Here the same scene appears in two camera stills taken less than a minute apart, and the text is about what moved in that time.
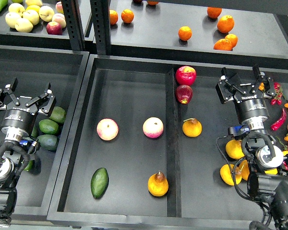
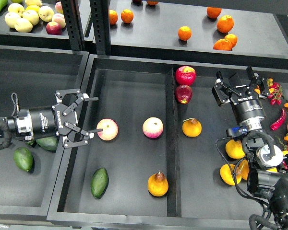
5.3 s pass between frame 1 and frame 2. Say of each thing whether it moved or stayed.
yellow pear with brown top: stayed
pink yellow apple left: stayed
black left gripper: moved
